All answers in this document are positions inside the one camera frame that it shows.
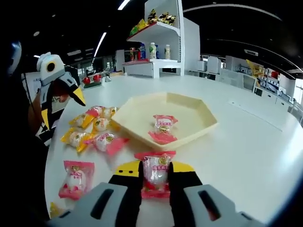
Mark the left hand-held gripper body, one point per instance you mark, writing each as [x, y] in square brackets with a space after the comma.
[50, 68]

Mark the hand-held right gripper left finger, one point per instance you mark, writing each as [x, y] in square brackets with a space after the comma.
[125, 189]

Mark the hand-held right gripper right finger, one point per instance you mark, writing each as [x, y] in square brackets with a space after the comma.
[184, 189]

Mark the pink marshmallow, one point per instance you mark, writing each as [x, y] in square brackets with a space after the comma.
[75, 177]
[156, 172]
[163, 126]

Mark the pile of marshmallows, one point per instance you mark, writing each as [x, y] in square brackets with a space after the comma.
[101, 124]

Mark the cream hexagonal bowl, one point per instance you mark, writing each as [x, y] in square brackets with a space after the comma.
[189, 111]

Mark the person's left hand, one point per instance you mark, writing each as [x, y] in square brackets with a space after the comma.
[62, 95]

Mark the red ball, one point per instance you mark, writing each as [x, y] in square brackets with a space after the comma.
[96, 77]
[86, 80]

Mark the green tray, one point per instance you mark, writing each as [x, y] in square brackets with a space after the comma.
[92, 85]

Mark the small white object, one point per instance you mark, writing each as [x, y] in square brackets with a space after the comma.
[108, 79]

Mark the white chest-worn device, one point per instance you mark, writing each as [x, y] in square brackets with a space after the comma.
[14, 56]

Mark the ceiling light strip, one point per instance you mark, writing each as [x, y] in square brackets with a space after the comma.
[123, 4]
[100, 43]

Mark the white table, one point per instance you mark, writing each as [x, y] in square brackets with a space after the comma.
[236, 153]

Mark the person's black shirt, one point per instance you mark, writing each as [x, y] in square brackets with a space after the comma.
[19, 165]

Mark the blue drink bottle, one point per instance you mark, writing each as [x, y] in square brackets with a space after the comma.
[141, 52]

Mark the white green drink bottle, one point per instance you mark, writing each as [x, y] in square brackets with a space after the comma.
[152, 50]

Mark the yellow-green snack packet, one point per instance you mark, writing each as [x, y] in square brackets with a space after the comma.
[139, 27]

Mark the cream drink bottle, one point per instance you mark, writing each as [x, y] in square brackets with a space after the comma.
[167, 52]

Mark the black-yellow snack packet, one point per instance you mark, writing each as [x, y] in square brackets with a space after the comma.
[152, 16]
[166, 19]

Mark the small white appliance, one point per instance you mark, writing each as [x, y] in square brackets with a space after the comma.
[202, 65]

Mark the white shelf unit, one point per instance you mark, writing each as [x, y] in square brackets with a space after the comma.
[189, 42]

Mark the row of white cabinets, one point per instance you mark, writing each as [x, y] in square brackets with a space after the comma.
[270, 94]

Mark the tall white appliance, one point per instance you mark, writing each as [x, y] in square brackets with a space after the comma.
[214, 65]

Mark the yellow display rack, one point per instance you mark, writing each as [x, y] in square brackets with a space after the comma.
[254, 68]

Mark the red box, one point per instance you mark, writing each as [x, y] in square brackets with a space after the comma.
[274, 74]

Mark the ceiling air vent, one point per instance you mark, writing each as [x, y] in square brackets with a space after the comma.
[251, 52]

